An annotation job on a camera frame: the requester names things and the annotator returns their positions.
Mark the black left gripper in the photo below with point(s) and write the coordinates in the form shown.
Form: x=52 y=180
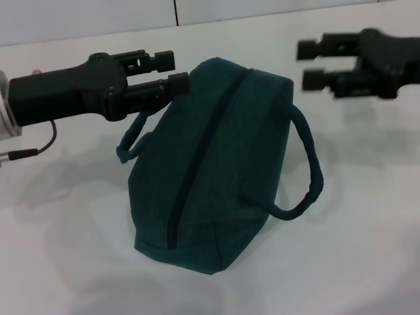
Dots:
x=65 y=92

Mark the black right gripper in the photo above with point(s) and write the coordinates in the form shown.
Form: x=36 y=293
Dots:
x=387 y=65

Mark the dark teal insulated lunch bag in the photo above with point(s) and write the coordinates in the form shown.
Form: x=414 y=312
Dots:
x=213 y=170

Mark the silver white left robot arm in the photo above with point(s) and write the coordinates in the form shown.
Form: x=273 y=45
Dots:
x=6 y=105

